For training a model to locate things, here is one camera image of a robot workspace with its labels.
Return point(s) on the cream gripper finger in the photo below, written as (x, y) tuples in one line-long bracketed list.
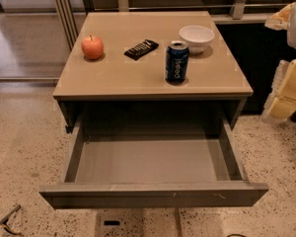
[(279, 20), (281, 102)]

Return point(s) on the blue pepsi can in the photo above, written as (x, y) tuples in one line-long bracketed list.
[(176, 62)]

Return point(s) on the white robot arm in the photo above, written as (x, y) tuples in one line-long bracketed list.
[(291, 40)]

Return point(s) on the beige cabinet with top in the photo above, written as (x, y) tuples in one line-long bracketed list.
[(213, 74)]

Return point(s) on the open grey top drawer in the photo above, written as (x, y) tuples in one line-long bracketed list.
[(154, 164)]

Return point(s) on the white ceramic bowl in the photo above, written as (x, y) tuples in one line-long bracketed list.
[(198, 38)]

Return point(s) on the black snack bar wrapper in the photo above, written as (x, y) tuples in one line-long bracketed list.
[(141, 49)]

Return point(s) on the red apple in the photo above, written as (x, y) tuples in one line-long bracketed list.
[(92, 47)]

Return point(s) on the metal tool on floor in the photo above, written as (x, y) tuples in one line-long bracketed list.
[(5, 219)]

